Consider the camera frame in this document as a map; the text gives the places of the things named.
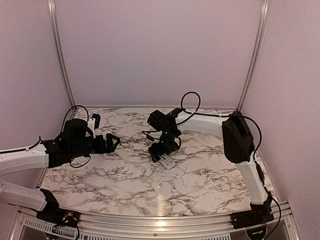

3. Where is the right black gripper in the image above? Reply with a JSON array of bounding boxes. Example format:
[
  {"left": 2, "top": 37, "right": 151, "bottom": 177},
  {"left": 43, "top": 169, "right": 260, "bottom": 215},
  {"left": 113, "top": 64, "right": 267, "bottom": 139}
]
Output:
[{"left": 148, "top": 130, "right": 179, "bottom": 162}]

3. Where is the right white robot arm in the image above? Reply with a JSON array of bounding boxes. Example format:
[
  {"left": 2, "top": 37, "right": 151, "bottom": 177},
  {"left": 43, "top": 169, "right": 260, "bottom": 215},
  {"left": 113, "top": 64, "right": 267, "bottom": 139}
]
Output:
[{"left": 147, "top": 108, "right": 272, "bottom": 224}]

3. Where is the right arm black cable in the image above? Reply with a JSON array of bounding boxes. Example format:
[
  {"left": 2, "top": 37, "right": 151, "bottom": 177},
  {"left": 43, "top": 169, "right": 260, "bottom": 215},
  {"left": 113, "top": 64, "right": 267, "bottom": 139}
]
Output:
[{"left": 176, "top": 91, "right": 282, "bottom": 226}]

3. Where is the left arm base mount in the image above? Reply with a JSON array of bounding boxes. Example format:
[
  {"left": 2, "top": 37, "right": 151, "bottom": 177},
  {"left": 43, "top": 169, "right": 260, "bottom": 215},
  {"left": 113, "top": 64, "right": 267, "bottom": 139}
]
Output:
[{"left": 36, "top": 188, "right": 80, "bottom": 228}]

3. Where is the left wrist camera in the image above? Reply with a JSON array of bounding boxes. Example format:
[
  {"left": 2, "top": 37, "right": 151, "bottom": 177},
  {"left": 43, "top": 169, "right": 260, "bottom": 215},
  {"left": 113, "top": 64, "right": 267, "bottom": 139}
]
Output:
[{"left": 87, "top": 113, "right": 101, "bottom": 138}]

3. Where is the aluminium frame post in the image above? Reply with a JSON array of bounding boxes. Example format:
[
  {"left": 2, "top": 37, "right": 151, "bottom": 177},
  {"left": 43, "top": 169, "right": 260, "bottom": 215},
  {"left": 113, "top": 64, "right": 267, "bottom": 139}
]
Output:
[
  {"left": 48, "top": 0, "right": 76, "bottom": 107},
  {"left": 236, "top": 0, "right": 270, "bottom": 112}
]

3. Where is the left aluminium frame post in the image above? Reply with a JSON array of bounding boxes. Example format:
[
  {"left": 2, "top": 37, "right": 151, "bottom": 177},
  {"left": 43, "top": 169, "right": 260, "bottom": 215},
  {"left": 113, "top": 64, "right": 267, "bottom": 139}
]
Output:
[{"left": 48, "top": 0, "right": 76, "bottom": 107}]

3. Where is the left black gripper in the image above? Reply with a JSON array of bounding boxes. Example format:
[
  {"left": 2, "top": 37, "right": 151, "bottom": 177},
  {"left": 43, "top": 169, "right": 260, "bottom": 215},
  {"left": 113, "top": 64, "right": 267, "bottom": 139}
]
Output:
[{"left": 69, "top": 132, "right": 120, "bottom": 159}]

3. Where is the right aluminium frame post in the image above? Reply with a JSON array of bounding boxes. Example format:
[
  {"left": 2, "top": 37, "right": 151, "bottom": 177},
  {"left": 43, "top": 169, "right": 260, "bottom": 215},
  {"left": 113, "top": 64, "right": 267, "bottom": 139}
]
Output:
[{"left": 236, "top": 0, "right": 270, "bottom": 112}]

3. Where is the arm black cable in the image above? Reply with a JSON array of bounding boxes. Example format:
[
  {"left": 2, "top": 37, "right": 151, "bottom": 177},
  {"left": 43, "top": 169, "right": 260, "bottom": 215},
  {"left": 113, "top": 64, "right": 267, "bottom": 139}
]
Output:
[
  {"left": 24, "top": 105, "right": 97, "bottom": 169},
  {"left": 176, "top": 91, "right": 282, "bottom": 226}
]

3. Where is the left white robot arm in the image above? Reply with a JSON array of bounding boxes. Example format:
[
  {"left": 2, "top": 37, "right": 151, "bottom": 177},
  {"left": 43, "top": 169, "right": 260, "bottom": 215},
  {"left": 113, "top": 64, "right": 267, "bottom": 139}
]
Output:
[{"left": 0, "top": 118, "right": 121, "bottom": 223}]

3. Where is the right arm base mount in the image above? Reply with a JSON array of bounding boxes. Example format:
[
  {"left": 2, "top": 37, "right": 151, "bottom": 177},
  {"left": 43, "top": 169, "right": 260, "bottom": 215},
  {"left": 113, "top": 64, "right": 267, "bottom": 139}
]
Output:
[{"left": 230, "top": 191, "right": 275, "bottom": 229}]

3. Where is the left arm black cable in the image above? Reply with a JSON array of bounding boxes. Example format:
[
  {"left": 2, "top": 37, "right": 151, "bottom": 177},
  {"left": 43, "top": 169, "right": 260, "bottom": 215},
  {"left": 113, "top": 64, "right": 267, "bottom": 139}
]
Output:
[{"left": 24, "top": 105, "right": 97, "bottom": 169}]

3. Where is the front aluminium rail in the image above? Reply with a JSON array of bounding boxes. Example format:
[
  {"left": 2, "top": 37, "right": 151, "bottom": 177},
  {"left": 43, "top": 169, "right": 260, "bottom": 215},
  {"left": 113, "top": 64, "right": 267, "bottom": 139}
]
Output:
[{"left": 8, "top": 202, "right": 301, "bottom": 240}]

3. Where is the white remote control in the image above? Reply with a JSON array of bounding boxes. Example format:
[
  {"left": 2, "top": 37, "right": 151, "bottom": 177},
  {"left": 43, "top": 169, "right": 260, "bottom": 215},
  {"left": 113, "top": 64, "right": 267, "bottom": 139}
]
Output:
[{"left": 159, "top": 154, "right": 176, "bottom": 170}]

